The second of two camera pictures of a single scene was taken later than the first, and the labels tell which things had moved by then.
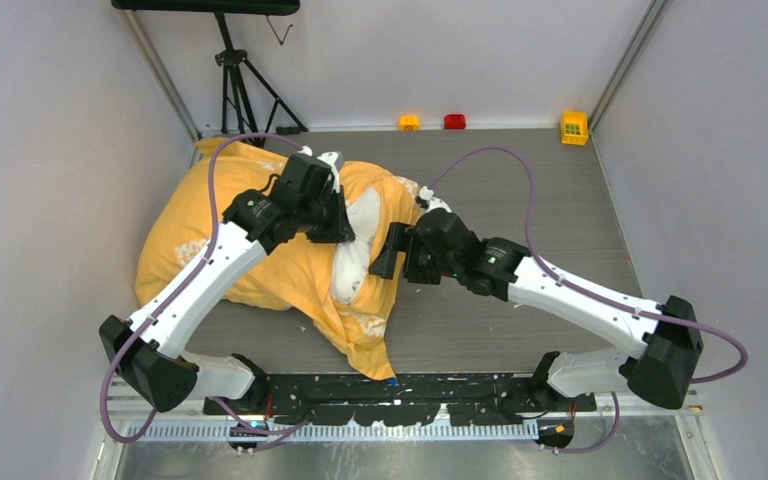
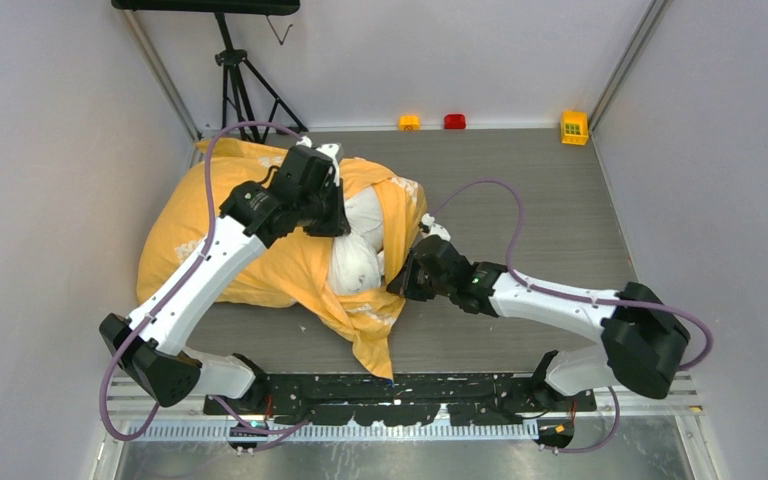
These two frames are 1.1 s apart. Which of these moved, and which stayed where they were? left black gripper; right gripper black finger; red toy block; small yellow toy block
Moved: right gripper black finger
Stayed: red toy block; left black gripper; small yellow toy block
